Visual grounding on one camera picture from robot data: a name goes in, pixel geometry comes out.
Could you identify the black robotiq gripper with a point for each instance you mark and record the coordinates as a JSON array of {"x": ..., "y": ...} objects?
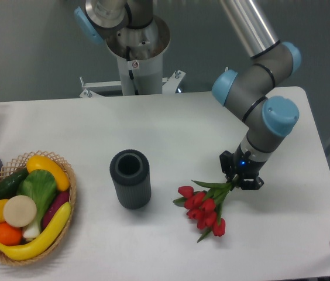
[{"x": 245, "y": 166}]

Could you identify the red tulip bouquet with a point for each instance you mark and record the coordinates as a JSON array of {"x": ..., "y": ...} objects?
[{"x": 205, "y": 206}]

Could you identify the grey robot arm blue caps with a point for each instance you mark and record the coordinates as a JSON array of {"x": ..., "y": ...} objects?
[{"x": 269, "y": 120}]

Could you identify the dark grey ribbed vase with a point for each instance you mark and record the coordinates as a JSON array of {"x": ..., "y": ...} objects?
[{"x": 130, "y": 172}]

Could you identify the purple sweet potato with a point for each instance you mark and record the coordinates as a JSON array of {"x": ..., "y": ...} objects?
[{"x": 59, "y": 200}]

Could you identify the green bok choy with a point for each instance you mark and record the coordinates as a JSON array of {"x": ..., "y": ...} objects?
[{"x": 40, "y": 186}]

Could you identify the yellow banana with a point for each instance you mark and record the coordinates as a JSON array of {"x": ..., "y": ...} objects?
[{"x": 43, "y": 241}]

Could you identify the yellow squash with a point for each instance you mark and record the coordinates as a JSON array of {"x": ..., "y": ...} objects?
[{"x": 39, "y": 162}]

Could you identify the woven wicker basket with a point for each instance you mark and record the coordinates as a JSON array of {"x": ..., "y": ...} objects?
[{"x": 20, "y": 163}]

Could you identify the beige round disc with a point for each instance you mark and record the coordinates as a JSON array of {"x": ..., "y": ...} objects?
[{"x": 19, "y": 211}]

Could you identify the green cucumber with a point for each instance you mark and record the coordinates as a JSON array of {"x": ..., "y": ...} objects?
[{"x": 10, "y": 184}]

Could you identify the orange fruit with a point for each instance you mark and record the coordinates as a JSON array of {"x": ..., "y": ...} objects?
[{"x": 9, "y": 235}]

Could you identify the white metal base frame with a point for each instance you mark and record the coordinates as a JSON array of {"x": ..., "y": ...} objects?
[{"x": 170, "y": 85}]

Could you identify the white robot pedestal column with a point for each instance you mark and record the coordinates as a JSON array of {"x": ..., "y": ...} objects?
[{"x": 139, "y": 54}]

